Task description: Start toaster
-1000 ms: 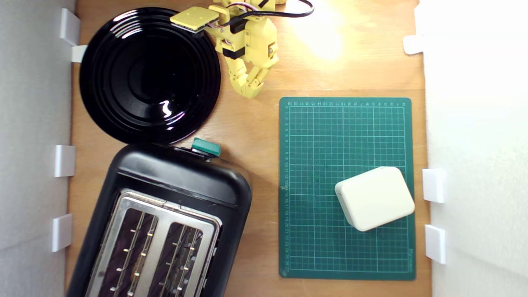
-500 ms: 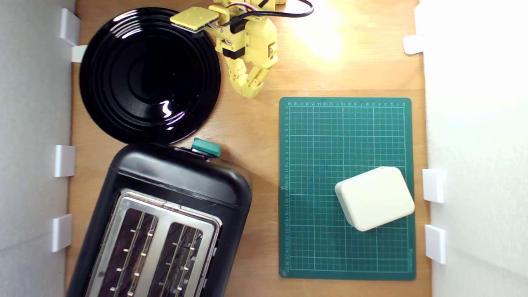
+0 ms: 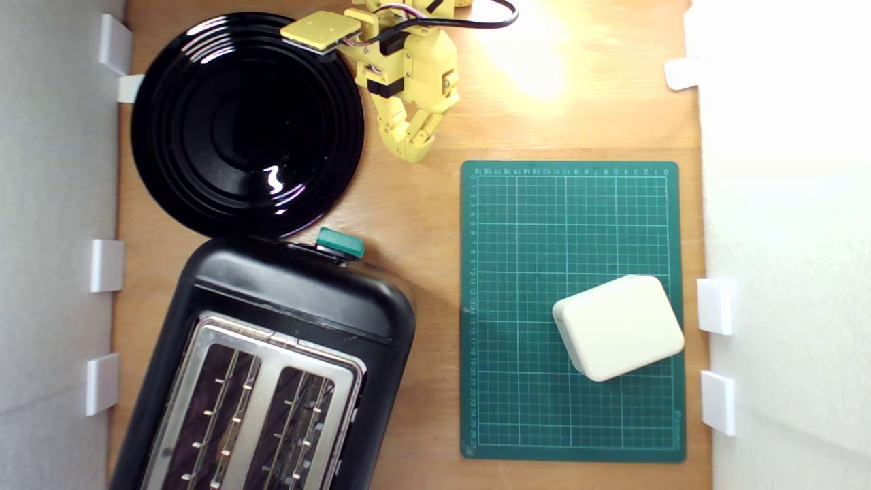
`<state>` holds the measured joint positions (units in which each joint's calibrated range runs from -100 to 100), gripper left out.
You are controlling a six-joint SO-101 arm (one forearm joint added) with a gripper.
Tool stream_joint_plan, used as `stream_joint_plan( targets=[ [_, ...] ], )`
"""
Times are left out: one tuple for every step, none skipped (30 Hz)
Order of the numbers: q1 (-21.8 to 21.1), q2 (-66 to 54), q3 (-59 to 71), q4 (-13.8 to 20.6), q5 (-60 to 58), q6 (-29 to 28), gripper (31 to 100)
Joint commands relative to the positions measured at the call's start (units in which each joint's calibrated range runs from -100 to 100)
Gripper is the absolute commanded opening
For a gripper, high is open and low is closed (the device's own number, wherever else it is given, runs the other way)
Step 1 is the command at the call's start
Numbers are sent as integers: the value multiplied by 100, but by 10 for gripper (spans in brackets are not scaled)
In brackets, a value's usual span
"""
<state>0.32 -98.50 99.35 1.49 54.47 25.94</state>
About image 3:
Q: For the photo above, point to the green toaster lever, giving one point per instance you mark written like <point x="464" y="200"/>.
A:
<point x="340" y="243"/>

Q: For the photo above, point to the black two-slot toaster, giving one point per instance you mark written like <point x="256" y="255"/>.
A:
<point x="292" y="292"/>

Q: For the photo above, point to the black round plate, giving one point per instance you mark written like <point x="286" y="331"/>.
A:
<point x="238" y="129"/>

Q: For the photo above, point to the green cutting mat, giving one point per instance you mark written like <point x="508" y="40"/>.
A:
<point x="531" y="258"/>

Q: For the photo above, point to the white rounded block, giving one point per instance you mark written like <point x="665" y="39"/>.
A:
<point x="619" y="327"/>

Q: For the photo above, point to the yellow wrist camera housing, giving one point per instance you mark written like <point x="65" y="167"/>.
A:
<point x="320" y="30"/>

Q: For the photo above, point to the white wall clip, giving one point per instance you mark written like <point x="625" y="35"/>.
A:
<point x="129" y="88"/>
<point x="107" y="265"/>
<point x="102" y="384"/>
<point x="114" y="44"/>
<point x="682" y="73"/>
<point x="716" y="306"/>
<point x="718" y="403"/>

